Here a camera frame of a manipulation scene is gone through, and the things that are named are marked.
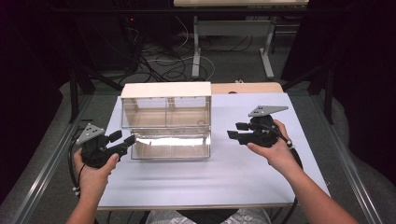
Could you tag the dark curtain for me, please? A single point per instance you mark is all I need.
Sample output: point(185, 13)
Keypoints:
point(28, 77)
point(364, 77)

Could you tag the clear acrylic drawer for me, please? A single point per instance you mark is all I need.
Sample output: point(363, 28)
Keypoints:
point(169, 152)

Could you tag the person's lap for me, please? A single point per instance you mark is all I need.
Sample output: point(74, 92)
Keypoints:
point(165, 217)

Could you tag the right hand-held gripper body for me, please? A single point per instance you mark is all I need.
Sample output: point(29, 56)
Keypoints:
point(264, 135)

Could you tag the dark computer tower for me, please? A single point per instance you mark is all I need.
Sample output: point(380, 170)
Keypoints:
point(109, 40)

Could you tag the white desk with metal legs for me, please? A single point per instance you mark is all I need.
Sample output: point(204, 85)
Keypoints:
point(233, 28)

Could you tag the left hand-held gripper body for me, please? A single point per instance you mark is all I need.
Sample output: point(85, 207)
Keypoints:
point(95, 152)

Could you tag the aluminium rail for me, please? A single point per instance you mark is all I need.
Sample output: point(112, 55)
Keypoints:
point(47, 168)
point(353, 174)

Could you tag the person's left hand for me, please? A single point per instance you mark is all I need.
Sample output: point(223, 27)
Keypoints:
point(91, 179)

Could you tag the clear box with wooden top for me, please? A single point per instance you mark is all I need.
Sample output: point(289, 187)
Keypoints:
point(166, 90)

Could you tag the person's right hand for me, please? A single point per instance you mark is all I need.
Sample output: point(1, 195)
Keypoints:
point(277, 154)

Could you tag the black metal stand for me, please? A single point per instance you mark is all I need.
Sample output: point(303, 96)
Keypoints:
point(73, 93)
point(328, 93)

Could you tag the white table mat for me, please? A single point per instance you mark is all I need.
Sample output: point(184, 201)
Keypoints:
point(224, 180)

